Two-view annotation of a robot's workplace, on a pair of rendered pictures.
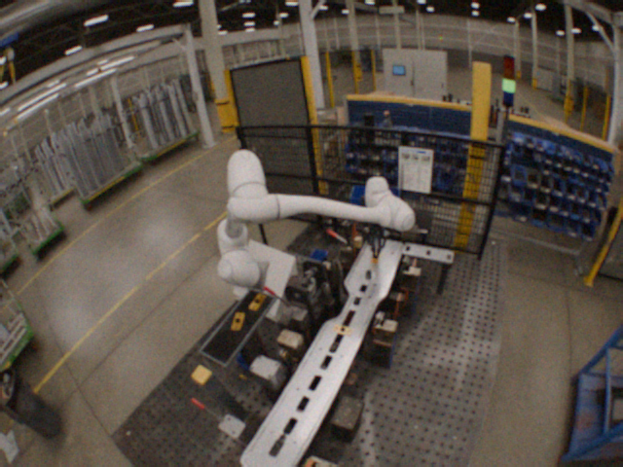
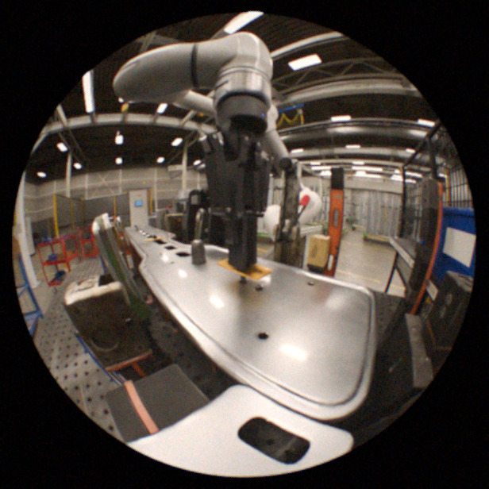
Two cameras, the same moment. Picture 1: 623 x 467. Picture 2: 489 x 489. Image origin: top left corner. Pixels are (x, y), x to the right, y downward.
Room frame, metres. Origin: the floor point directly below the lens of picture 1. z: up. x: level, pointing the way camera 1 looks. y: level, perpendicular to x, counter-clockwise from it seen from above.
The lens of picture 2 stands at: (1.15, -0.52, 1.12)
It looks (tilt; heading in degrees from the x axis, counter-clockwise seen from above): 15 degrees down; 100
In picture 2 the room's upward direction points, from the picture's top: straight up
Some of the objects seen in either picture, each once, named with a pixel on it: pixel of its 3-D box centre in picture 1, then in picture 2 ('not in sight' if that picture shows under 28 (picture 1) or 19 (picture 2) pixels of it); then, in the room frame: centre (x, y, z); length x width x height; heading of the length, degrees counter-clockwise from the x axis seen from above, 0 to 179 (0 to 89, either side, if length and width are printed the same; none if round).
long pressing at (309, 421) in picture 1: (343, 335); (152, 239); (0.69, -0.07, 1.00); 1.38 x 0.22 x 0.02; 149
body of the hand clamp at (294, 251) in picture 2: (348, 270); (284, 298); (1.20, -0.17, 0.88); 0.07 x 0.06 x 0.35; 59
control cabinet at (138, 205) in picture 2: not in sight; (138, 208); (-4.55, 4.40, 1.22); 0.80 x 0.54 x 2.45; 54
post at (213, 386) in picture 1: (224, 398); (179, 232); (0.47, 0.47, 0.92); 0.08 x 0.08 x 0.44; 59
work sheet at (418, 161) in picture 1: (415, 169); not in sight; (1.53, -0.69, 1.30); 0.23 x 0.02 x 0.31; 59
